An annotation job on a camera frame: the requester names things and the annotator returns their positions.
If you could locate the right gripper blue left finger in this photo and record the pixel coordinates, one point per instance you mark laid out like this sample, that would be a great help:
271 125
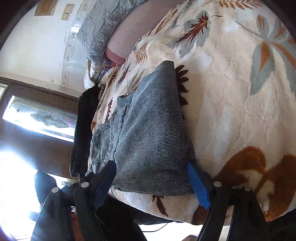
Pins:
54 221

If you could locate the grey washed denim pants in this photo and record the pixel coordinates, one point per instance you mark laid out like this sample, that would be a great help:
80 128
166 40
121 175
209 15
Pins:
145 138

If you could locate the stained glass window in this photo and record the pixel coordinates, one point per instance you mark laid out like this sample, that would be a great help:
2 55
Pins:
57 120

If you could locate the black jacket on armrest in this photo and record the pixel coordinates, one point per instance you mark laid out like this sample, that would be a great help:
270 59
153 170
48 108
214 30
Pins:
87 106

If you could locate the white crumpled cloth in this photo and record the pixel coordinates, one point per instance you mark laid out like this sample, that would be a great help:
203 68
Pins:
94 73

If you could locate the leaf print plush blanket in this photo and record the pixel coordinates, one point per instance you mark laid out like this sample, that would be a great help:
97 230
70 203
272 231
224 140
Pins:
236 61

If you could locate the grey quilted pillow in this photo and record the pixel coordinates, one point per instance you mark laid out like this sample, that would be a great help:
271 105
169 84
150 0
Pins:
100 23

